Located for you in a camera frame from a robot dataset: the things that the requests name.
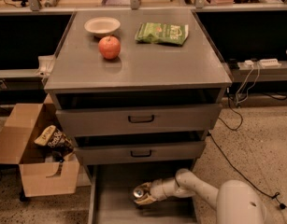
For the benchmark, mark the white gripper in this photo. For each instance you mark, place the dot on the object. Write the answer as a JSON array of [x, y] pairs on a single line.
[[155, 189]]

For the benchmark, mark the redbull can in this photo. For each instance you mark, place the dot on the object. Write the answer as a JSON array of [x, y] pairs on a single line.
[[139, 195]]

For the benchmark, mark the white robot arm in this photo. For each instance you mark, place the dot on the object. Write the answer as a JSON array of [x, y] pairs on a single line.
[[235, 202]]

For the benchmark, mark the bottom drawer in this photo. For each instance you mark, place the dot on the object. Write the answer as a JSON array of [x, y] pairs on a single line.
[[112, 198]]

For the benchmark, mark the drawer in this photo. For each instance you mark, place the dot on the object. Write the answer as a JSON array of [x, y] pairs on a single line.
[[135, 120], [112, 198], [140, 153]]

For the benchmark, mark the middle drawer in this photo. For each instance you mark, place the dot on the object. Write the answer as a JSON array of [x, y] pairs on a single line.
[[140, 153]]

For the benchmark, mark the top drawer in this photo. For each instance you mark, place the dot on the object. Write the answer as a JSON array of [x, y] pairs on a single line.
[[135, 120]]

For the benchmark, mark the grey drawer cabinet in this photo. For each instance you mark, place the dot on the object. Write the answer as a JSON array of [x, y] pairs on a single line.
[[143, 75]]

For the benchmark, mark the brown snack bag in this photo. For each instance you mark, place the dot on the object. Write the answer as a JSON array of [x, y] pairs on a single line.
[[54, 138]]

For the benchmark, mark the cardboard box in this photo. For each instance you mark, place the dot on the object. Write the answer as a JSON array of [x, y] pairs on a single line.
[[41, 176]]

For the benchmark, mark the red apple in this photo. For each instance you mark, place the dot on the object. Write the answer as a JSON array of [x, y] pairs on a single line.
[[109, 47]]

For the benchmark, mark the green chip bag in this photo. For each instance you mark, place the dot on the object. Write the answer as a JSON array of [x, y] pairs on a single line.
[[162, 33]]

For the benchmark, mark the white bowl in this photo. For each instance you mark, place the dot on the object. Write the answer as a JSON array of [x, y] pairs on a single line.
[[102, 26]]

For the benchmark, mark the white power strip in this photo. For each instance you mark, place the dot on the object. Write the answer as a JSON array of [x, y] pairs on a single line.
[[264, 63]]

